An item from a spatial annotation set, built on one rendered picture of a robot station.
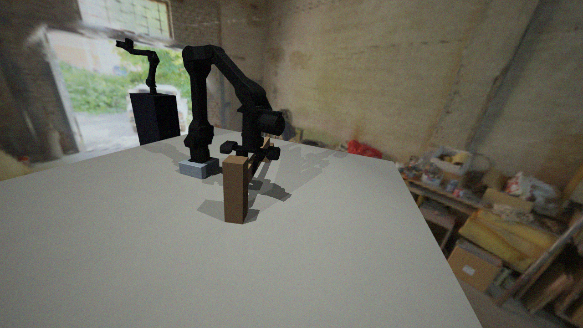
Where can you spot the long brown wooden rail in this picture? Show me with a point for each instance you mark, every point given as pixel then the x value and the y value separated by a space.
pixel 250 164

